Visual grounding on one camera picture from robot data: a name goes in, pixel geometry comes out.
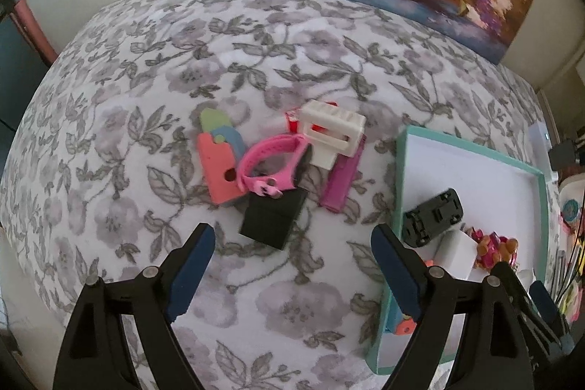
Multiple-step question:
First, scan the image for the white power adapter cube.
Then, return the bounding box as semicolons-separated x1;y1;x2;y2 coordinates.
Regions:
433;230;477;280

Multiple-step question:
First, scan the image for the brown pink puppy toy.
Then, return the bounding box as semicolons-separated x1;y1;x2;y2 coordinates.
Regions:
467;228;518;272

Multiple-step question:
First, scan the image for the black toy car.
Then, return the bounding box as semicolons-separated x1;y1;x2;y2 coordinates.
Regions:
401;188;464;247

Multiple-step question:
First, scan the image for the black rectangular box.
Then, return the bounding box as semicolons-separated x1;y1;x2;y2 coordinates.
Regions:
237;135;312;249

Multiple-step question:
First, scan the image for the magenta plastic case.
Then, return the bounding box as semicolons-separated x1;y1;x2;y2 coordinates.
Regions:
318;135;366;214

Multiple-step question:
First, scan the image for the orange knife toy green blade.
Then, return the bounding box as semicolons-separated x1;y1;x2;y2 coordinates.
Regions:
196;108;247;206

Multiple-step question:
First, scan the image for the pink smart watch band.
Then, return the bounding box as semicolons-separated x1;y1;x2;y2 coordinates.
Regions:
236;134;312;199

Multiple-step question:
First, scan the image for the orange blue carrot knife toy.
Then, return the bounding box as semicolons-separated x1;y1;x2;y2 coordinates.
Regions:
385;307;416;336

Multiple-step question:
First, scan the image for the colourful round tin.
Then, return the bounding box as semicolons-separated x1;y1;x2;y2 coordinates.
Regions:
561;199;582;228

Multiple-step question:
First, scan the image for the floral grey white blanket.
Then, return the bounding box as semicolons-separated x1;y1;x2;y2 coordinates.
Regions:
1;0;542;389

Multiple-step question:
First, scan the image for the black plug adapter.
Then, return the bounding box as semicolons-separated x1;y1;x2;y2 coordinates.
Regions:
548;139;584;171

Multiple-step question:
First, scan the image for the red white small bottle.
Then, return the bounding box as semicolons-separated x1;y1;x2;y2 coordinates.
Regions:
284;108;325;134

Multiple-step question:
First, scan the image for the pink rolled mat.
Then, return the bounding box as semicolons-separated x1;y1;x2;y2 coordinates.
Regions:
14;0;57;65

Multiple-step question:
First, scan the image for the white plastic frame clip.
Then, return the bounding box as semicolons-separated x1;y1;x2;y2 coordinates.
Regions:
298;100;366;170

